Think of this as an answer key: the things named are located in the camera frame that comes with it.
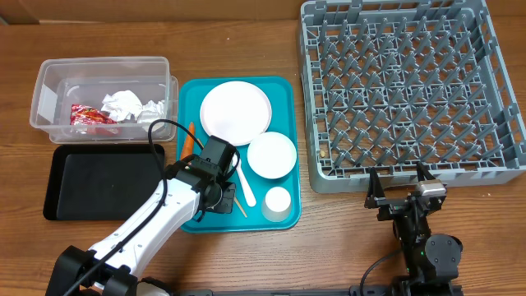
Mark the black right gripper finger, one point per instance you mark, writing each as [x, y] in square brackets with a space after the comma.
[423, 173]
[374, 189]

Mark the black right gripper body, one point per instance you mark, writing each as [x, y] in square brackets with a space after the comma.
[412, 224]

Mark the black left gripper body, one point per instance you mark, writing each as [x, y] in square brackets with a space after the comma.
[212, 205]

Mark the white napkin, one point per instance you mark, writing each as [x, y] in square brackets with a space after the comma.
[122, 105]
[151, 112]

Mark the red snack wrapper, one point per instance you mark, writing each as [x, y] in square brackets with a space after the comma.
[89, 117]

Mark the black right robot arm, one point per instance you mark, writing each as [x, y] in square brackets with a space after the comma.
[431, 259]

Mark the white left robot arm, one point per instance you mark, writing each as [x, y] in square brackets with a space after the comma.
[187, 190]

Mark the grey dishwasher rack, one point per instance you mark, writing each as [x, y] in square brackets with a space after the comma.
[389, 85]

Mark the orange carrot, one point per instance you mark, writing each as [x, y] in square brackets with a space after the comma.
[188, 145]

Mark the wooden chopstick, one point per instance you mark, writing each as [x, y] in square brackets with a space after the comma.
[240, 206]

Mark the white plastic fork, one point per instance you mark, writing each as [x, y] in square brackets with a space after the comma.
[247, 191]

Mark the large white plate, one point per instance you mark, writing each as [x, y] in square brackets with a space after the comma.
[236, 111]

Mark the white empty bowl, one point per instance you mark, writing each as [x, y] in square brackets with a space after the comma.
[272, 155]

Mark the teal plastic tray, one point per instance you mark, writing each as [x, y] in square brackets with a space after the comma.
[280, 94]

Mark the frosted white cup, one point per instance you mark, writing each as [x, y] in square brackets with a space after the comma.
[277, 204]

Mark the black tray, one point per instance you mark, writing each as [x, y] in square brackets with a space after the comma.
[99, 182]

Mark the clear plastic bin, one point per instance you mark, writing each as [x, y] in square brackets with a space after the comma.
[64, 82]

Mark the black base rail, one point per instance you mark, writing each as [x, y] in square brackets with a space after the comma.
[369, 290]

